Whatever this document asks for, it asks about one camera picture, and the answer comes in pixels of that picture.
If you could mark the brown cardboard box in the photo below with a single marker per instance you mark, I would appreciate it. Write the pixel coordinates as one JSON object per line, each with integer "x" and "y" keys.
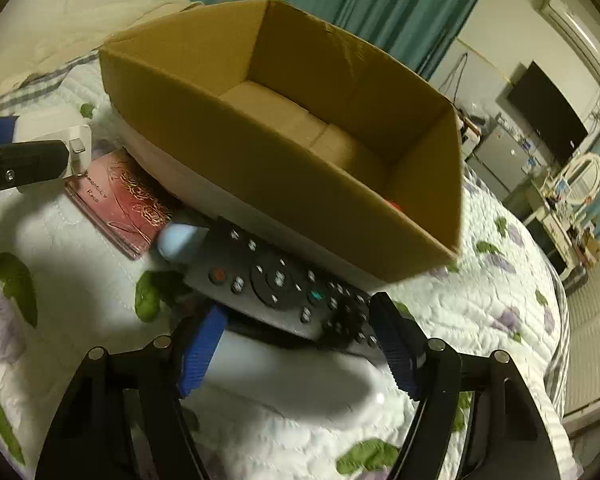
{"x": 297, "y": 131}

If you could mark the white dressing table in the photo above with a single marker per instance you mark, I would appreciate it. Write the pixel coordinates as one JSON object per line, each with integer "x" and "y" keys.
{"x": 565, "y": 244}

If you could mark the light blue earbud case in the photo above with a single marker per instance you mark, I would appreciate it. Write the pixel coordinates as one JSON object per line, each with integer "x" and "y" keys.
{"x": 179, "y": 242}

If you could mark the black remote control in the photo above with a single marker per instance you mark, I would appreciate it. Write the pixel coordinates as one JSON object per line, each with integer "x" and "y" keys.
{"x": 279, "y": 298}

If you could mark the black wall television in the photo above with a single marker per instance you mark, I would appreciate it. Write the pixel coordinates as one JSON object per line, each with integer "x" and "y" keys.
{"x": 548, "y": 113}

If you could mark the white power adapter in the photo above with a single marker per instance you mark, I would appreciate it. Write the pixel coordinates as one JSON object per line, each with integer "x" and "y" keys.
{"x": 62, "y": 123}

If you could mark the red small object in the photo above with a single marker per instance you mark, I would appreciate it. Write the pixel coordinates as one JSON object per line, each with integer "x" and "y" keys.
{"x": 394, "y": 205}

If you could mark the cream pillow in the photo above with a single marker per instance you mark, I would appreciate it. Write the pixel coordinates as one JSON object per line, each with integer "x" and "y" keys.
{"x": 38, "y": 36}

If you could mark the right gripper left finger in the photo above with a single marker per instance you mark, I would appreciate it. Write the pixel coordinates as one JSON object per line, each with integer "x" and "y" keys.
{"x": 90, "y": 436}

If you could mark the white air conditioner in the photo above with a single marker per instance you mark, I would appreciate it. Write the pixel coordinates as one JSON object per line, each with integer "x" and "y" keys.
{"x": 574, "y": 31}

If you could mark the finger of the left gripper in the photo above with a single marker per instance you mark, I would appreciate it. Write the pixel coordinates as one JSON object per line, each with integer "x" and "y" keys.
{"x": 20, "y": 162}

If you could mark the silver mini fridge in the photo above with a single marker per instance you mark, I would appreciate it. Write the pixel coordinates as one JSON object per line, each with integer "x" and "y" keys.
{"x": 500, "y": 161}

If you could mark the white oval vanity mirror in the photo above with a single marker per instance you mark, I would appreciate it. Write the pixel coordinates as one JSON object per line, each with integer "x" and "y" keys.
{"x": 579, "y": 182}

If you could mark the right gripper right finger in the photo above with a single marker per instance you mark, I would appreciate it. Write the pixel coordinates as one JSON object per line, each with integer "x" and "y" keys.
{"x": 506, "y": 437}

